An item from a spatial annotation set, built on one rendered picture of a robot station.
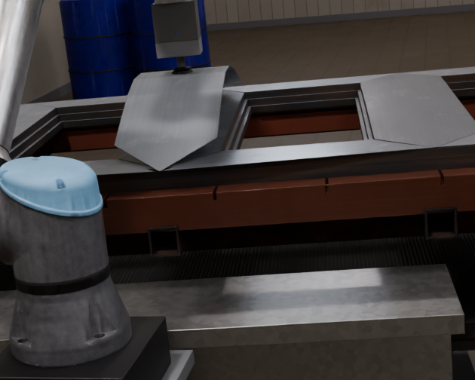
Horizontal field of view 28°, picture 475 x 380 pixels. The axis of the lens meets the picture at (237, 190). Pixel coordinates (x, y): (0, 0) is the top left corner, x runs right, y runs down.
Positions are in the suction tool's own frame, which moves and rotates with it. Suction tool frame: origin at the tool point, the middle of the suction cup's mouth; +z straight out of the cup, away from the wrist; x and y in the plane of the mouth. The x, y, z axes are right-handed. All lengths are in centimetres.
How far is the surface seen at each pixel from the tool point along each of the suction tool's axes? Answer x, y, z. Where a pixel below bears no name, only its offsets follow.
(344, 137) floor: -346, -48, 94
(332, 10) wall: -963, -73, 78
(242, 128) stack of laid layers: -5.7, -10.4, 12.2
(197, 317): 55, -5, 28
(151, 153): 30.2, 3.2, 7.6
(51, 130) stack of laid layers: -21.3, 33.3, 12.3
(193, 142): 28.1, -3.9, 6.8
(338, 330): 60, -25, 29
